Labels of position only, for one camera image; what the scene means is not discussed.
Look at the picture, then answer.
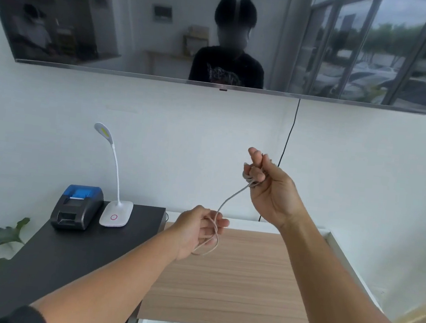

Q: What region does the person's left forearm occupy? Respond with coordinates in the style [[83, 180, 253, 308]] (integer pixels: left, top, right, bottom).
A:
[[27, 217, 183, 323]]

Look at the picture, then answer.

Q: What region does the wooden desk with white rim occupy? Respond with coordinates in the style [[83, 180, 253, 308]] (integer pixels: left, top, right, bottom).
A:
[[136, 208, 392, 323]]

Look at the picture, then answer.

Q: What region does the black power cable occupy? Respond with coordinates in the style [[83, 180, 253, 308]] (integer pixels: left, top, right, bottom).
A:
[[258, 95, 301, 225]]

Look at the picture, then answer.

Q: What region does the white charging cable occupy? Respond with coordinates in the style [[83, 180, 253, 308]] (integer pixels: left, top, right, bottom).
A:
[[190, 158, 266, 263]]

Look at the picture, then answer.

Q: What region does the white gooseneck desk lamp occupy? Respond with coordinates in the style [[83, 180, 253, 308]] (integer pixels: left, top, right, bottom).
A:
[[84, 121, 142, 230]]

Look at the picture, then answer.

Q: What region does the person's right hand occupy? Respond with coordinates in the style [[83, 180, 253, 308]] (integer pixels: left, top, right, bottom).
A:
[[237, 146, 309, 232]]

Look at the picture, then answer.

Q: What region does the wall-mounted television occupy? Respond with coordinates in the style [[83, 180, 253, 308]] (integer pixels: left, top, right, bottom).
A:
[[0, 0, 426, 116]]

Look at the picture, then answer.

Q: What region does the black cabinet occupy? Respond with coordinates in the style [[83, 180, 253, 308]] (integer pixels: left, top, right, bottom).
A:
[[0, 190, 168, 323]]

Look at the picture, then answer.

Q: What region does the person's left hand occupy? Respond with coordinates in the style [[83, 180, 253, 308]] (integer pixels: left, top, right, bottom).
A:
[[164, 202, 232, 268]]

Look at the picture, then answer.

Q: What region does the person's right forearm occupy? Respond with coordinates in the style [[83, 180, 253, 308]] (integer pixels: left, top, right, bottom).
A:
[[268, 212, 426, 323]]

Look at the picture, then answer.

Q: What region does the person's black shirt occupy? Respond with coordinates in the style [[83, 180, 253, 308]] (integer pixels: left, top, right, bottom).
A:
[[0, 302, 52, 323]]

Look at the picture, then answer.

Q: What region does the black and blue receipt printer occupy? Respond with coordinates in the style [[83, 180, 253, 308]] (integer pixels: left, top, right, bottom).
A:
[[49, 182, 106, 235]]

